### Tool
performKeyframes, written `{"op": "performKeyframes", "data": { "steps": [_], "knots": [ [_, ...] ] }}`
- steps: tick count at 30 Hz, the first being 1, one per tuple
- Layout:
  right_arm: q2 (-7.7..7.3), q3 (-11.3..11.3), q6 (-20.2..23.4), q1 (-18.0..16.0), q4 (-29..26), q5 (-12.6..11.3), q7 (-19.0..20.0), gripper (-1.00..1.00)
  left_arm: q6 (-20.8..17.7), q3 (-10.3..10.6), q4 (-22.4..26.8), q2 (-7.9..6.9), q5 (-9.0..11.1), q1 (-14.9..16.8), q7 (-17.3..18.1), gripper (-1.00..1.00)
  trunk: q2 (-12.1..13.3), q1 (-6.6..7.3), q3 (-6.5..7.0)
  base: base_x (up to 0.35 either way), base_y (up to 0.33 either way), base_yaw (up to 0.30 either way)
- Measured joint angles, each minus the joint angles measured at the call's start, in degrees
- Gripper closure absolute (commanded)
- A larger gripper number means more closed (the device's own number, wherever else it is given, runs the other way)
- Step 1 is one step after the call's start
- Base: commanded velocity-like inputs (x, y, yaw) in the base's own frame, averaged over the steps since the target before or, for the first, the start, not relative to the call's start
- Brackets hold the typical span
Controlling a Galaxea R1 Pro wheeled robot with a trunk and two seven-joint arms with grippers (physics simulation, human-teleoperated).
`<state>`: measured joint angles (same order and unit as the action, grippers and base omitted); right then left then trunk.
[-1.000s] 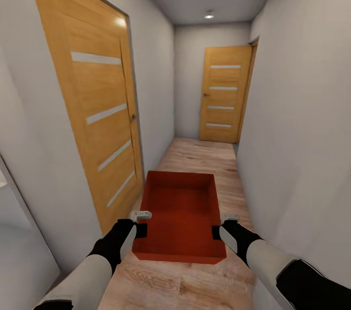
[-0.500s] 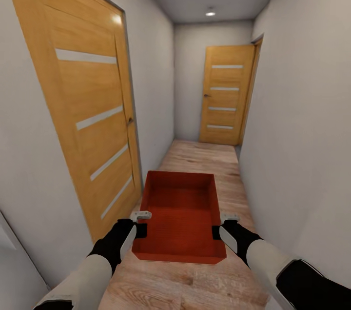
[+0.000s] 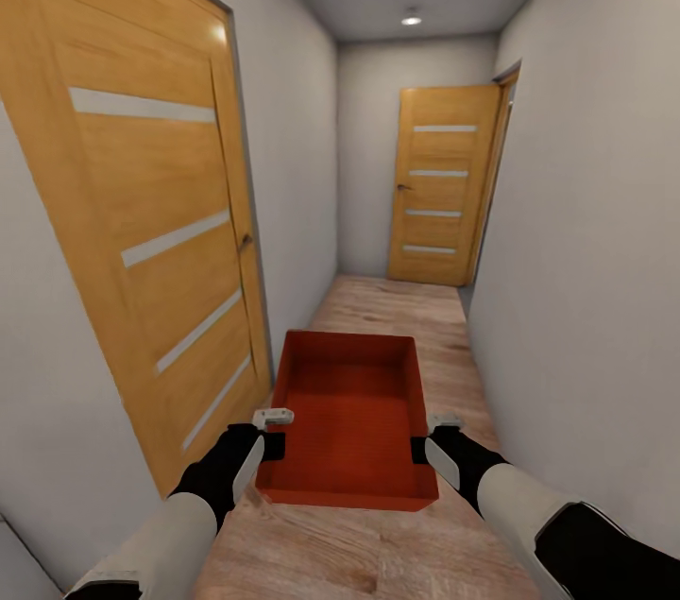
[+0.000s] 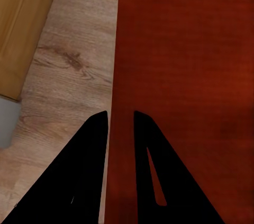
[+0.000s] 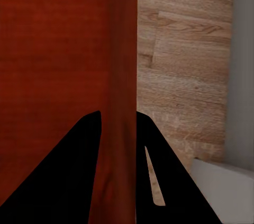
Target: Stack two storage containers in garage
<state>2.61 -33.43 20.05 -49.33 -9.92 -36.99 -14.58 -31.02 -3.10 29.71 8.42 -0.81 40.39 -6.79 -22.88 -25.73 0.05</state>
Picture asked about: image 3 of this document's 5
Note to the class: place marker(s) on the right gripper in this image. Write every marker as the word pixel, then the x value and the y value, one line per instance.
pixel 418 450

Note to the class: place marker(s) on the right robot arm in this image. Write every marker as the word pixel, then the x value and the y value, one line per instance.
pixel 569 546

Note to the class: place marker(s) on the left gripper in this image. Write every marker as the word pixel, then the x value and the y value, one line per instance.
pixel 274 446

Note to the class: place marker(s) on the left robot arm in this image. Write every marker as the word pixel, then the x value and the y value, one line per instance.
pixel 162 559

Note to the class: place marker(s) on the storage box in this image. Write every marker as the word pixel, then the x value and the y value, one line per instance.
pixel 357 401

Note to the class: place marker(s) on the door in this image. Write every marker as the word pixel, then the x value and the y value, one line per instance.
pixel 127 114
pixel 448 149

